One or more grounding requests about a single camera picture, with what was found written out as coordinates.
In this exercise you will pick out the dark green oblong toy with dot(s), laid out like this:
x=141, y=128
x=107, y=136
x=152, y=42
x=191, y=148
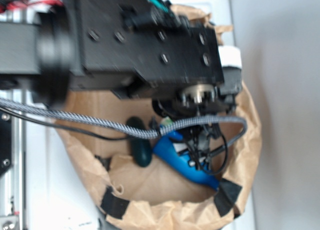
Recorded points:
x=141, y=149

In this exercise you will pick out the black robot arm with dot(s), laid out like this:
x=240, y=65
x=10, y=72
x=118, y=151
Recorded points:
x=75, y=45

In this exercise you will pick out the brown paper lined bin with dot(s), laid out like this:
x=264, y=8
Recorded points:
x=157, y=196

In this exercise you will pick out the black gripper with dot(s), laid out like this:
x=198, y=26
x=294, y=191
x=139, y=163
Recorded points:
x=179, y=60

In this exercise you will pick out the aluminium frame rail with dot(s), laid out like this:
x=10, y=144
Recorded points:
x=13, y=182

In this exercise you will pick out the black mounting bracket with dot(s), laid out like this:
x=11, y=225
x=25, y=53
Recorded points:
x=6, y=143

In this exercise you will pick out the blue plastic bottle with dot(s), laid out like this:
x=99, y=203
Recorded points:
x=173, y=151

